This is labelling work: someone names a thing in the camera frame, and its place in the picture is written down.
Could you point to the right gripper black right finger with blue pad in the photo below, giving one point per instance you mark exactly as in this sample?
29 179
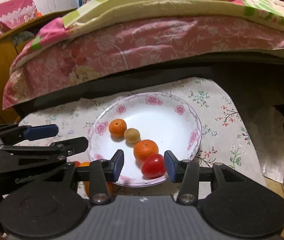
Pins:
185 172

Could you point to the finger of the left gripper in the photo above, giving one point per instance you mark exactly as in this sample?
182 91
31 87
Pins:
64 148
29 132

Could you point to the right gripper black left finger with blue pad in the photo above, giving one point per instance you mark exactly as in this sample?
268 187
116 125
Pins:
103 171

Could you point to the large orange red tomato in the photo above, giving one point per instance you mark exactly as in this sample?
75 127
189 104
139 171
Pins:
109 186

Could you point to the small orange tomato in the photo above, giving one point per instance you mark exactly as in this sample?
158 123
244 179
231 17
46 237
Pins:
84 164

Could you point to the small red cherry tomato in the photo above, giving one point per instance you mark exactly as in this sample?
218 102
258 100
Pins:
77 163

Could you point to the large orange mandarin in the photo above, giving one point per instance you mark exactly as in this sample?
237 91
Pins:
144 149

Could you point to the brown longan fruit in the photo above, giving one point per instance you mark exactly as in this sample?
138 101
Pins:
132 136

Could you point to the small orange mandarin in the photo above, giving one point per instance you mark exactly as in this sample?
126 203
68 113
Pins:
117 128

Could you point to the white floral plate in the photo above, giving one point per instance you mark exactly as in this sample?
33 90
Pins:
163 118

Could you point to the floral tablecloth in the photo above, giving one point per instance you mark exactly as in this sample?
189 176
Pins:
224 135

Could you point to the wooden cabinet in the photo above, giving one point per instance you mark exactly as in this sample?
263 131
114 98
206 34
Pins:
8 53

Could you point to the pink floral bed sheet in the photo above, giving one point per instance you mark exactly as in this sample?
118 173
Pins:
58 58

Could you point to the pink lace cloth cover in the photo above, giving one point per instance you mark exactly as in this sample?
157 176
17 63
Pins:
14 13

